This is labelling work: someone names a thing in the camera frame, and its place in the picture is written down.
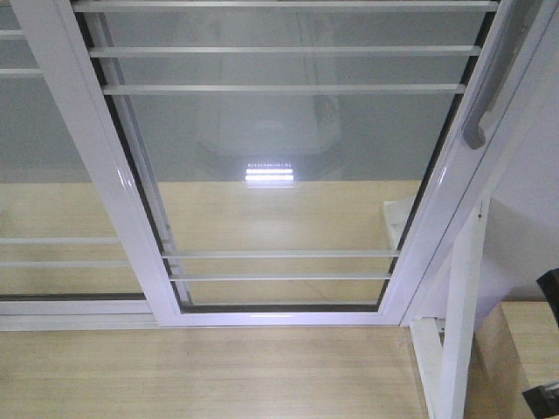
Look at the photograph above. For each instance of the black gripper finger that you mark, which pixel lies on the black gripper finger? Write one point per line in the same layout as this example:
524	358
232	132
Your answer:
549	284
543	400

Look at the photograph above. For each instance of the grey door handle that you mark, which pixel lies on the grey door handle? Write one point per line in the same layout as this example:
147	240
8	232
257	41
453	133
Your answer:
497	53

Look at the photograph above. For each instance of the white framed sliding glass door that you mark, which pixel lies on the white framed sliding glass door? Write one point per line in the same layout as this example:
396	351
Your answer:
52	32

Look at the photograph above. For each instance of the plywood box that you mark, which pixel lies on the plywood box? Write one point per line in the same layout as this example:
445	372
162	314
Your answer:
518	345

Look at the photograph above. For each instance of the white wooden support brace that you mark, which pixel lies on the white wooden support brace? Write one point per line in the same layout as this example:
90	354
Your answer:
443	361

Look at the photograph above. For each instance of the rear white support brace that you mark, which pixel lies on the rear white support brace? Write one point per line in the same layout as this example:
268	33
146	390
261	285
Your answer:
396	214

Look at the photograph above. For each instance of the light plywood base board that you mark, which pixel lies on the light plywood base board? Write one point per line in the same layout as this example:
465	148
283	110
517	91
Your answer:
301	372

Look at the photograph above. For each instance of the fixed white framed glass panel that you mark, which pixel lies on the fixed white framed glass panel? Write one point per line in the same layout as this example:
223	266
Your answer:
43	131

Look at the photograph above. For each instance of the white door frame post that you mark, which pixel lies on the white door frame post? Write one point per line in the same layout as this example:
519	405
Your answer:
515	173

